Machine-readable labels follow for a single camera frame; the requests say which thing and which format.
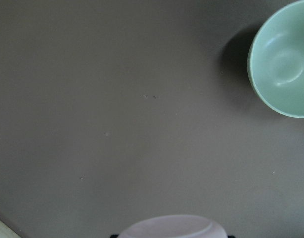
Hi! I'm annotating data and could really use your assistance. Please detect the pink cup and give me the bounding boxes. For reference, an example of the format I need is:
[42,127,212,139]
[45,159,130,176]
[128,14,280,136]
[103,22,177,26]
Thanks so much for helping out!
[118,215,228,238]

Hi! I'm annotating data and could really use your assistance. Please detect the wooden stand base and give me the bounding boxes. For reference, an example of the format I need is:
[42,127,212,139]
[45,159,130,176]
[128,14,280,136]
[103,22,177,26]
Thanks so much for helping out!
[0,220,21,238]

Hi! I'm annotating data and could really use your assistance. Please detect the green bowl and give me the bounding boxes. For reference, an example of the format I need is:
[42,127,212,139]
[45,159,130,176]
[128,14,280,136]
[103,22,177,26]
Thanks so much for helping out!
[247,0,304,119]

